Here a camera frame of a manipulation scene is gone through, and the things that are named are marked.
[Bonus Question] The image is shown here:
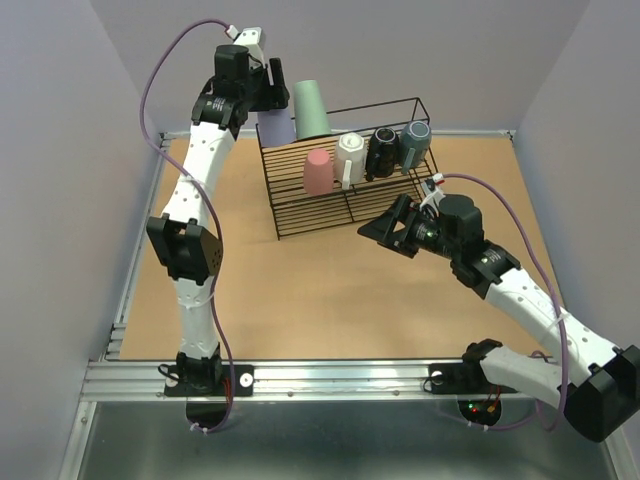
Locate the red cup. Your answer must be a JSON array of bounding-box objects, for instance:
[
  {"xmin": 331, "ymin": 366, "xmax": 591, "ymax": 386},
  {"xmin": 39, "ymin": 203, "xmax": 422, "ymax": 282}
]
[{"xmin": 303, "ymin": 148, "xmax": 334, "ymax": 196}]

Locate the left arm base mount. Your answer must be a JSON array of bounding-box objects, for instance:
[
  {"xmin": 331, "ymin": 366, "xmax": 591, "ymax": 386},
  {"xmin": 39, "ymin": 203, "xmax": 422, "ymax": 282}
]
[{"xmin": 157, "ymin": 363, "xmax": 255, "ymax": 398}]

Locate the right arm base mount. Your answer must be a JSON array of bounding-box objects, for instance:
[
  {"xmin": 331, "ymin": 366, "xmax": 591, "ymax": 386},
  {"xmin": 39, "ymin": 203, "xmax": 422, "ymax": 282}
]
[{"xmin": 419, "ymin": 361, "xmax": 516, "ymax": 395}]

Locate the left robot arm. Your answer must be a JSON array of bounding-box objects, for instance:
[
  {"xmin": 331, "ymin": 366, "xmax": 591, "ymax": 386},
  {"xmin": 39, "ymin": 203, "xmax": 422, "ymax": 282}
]
[{"xmin": 146, "ymin": 42, "xmax": 289, "ymax": 394}]

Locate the blue-grey mug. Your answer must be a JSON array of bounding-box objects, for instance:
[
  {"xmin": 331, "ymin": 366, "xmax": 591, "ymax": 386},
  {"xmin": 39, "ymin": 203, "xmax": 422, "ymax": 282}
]
[{"xmin": 398, "ymin": 120, "xmax": 432, "ymax": 175}]

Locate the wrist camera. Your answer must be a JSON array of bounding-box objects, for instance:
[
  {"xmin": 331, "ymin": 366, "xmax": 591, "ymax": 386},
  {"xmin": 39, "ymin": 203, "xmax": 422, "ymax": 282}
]
[
  {"xmin": 225, "ymin": 25, "xmax": 266, "ymax": 65},
  {"xmin": 420, "ymin": 173, "xmax": 446, "ymax": 213}
]

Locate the white mug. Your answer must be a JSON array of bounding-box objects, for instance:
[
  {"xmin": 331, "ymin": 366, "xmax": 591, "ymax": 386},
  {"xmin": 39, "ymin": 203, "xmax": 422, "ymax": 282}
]
[{"xmin": 333, "ymin": 132, "xmax": 366, "ymax": 190}]

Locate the black wire dish rack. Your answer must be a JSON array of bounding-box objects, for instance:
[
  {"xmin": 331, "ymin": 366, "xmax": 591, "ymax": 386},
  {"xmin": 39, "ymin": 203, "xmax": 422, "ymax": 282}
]
[{"xmin": 256, "ymin": 97, "xmax": 438, "ymax": 239}]

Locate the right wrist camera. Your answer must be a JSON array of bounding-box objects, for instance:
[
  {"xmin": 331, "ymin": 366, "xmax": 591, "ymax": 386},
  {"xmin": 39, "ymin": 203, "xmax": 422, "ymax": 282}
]
[{"xmin": 420, "ymin": 173, "xmax": 446, "ymax": 213}]

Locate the black mug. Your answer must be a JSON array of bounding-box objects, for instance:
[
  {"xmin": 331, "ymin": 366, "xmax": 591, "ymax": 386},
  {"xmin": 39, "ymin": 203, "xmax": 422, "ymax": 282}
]
[{"xmin": 365, "ymin": 127, "xmax": 399, "ymax": 182}]

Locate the aluminium front rail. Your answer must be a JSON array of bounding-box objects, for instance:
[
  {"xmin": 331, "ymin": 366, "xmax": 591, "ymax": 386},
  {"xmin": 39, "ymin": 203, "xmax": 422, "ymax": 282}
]
[{"xmin": 80, "ymin": 358, "xmax": 455, "ymax": 403}]

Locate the green cup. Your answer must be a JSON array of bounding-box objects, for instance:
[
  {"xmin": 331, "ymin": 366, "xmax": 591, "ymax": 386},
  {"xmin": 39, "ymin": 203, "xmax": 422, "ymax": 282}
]
[{"xmin": 294, "ymin": 80, "xmax": 331, "ymax": 140}]

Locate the purple cup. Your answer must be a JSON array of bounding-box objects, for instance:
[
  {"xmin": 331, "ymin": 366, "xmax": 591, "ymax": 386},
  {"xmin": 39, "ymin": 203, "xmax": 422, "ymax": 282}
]
[{"xmin": 256, "ymin": 108, "xmax": 296, "ymax": 148}]

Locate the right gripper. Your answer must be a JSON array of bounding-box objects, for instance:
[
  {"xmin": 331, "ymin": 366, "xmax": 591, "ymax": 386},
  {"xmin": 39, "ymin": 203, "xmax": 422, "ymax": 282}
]
[{"xmin": 356, "ymin": 194, "xmax": 459, "ymax": 260}]

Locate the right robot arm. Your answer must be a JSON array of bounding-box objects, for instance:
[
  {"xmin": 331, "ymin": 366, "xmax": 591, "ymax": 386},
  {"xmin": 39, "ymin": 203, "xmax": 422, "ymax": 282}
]
[{"xmin": 357, "ymin": 194, "xmax": 639, "ymax": 442}]

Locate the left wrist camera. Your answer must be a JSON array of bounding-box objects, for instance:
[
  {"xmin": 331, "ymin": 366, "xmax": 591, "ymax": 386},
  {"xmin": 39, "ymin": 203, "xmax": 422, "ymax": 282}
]
[{"xmin": 225, "ymin": 25, "xmax": 266, "ymax": 65}]

